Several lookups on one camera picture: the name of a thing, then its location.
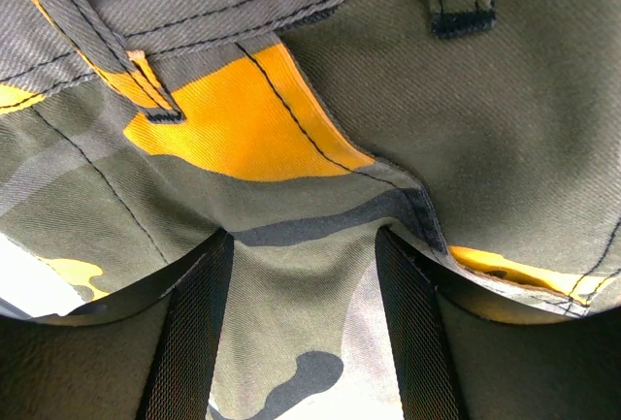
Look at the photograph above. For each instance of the camouflage yellow green trousers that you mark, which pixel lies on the camouflage yellow green trousers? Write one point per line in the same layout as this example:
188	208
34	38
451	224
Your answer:
483	133

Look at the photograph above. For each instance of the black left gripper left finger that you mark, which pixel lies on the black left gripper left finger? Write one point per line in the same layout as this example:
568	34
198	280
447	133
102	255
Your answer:
144	352

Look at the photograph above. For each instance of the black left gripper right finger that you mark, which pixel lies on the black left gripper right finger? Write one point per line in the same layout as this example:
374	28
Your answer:
463	352

